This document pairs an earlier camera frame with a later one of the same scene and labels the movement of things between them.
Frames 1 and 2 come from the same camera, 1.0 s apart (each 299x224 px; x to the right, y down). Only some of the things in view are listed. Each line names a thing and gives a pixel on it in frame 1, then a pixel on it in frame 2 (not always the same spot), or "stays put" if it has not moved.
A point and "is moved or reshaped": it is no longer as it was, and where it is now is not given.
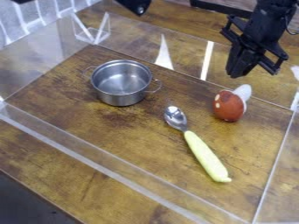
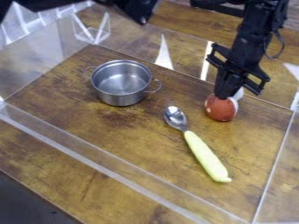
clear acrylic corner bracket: x=89 y=34 stays put
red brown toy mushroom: x=229 y=102 is moved or reshaped
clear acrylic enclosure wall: x=61 y=180 stays put
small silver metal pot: x=122 y=81 stays put
